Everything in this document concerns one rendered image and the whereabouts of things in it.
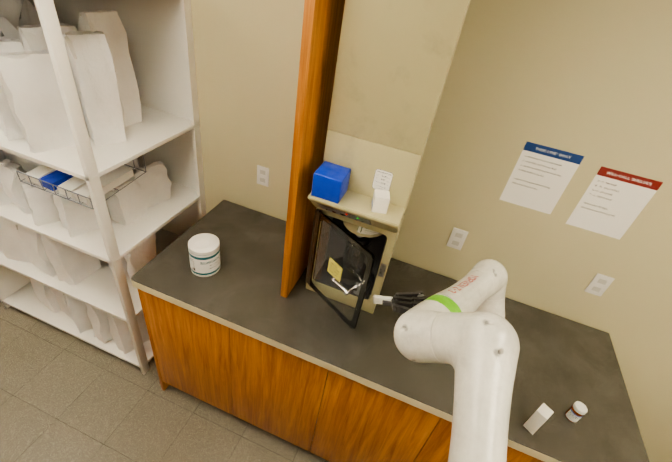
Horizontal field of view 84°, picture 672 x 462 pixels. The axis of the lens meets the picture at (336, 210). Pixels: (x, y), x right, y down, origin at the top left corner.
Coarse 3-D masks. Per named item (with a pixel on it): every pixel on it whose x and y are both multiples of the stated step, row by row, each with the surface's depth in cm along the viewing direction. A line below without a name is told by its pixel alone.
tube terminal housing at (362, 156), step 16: (336, 144) 125; (352, 144) 123; (368, 144) 121; (336, 160) 128; (352, 160) 126; (368, 160) 124; (384, 160) 122; (400, 160) 120; (416, 160) 118; (352, 176) 129; (368, 176) 127; (400, 176) 123; (368, 192) 130; (400, 192) 126; (320, 208) 141; (368, 224) 137; (400, 224) 135; (384, 256) 143; (384, 272) 147; (368, 304) 159
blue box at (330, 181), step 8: (320, 168) 124; (328, 168) 125; (336, 168) 125; (344, 168) 126; (320, 176) 121; (328, 176) 120; (336, 176) 121; (344, 176) 122; (312, 184) 124; (320, 184) 122; (328, 184) 121; (336, 184) 120; (344, 184) 124; (312, 192) 125; (320, 192) 124; (328, 192) 123; (336, 192) 122; (344, 192) 128; (328, 200) 125; (336, 200) 124
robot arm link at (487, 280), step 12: (480, 264) 117; (492, 264) 116; (468, 276) 110; (480, 276) 109; (492, 276) 112; (504, 276) 115; (456, 288) 101; (468, 288) 102; (480, 288) 105; (492, 288) 110; (504, 288) 116; (456, 300) 95; (468, 300) 98; (480, 300) 104
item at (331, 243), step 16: (320, 224) 142; (336, 224) 135; (320, 240) 145; (336, 240) 137; (352, 240) 130; (320, 256) 149; (336, 256) 140; (352, 256) 132; (368, 256) 126; (320, 272) 152; (352, 272) 135; (368, 272) 128; (320, 288) 156; (336, 288) 147; (336, 304) 150; (352, 304) 142; (352, 320) 145
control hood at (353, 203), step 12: (348, 192) 131; (324, 204) 126; (336, 204) 124; (348, 204) 125; (360, 204) 126; (360, 216) 124; (372, 216) 121; (384, 216) 122; (396, 216) 123; (384, 228) 130; (396, 228) 122
